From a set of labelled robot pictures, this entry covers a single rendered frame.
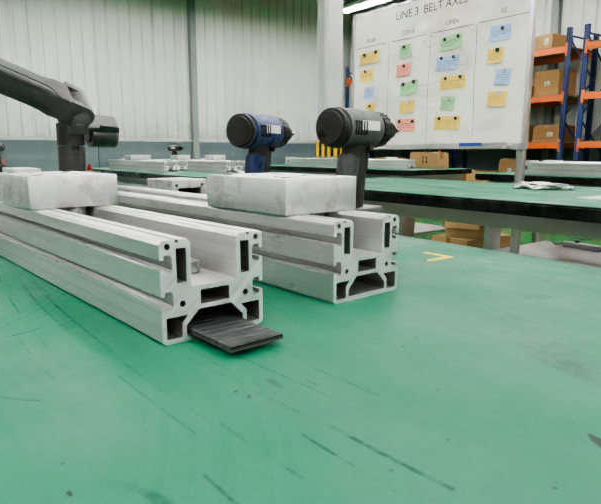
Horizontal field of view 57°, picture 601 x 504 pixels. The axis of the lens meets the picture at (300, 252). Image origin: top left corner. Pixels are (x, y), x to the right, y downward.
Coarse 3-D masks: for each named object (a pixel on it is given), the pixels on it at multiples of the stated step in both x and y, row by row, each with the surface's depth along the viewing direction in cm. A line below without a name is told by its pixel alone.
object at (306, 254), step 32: (128, 192) 96; (160, 192) 98; (256, 224) 67; (288, 224) 61; (320, 224) 57; (352, 224) 57; (384, 224) 61; (288, 256) 62; (320, 256) 58; (352, 256) 58; (384, 256) 61; (288, 288) 62; (320, 288) 58; (352, 288) 62; (384, 288) 62
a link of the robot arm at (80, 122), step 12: (72, 120) 115; (84, 120) 116; (96, 120) 123; (108, 120) 125; (72, 132) 117; (84, 132) 119; (96, 132) 123; (108, 132) 125; (96, 144) 125; (108, 144) 126
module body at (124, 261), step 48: (0, 240) 82; (48, 240) 64; (96, 240) 53; (144, 240) 45; (192, 240) 54; (240, 240) 48; (96, 288) 55; (144, 288) 46; (192, 288) 46; (240, 288) 49; (192, 336) 46
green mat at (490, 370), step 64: (0, 256) 83; (512, 256) 83; (0, 320) 52; (64, 320) 52; (320, 320) 52; (384, 320) 52; (448, 320) 52; (512, 320) 52; (576, 320) 52; (0, 384) 38; (64, 384) 38; (128, 384) 38; (192, 384) 38; (256, 384) 38; (320, 384) 38; (384, 384) 38; (448, 384) 38; (512, 384) 38; (576, 384) 38; (0, 448) 29; (64, 448) 29; (128, 448) 29; (192, 448) 29; (256, 448) 29; (320, 448) 29; (384, 448) 29; (448, 448) 29; (512, 448) 29; (576, 448) 29
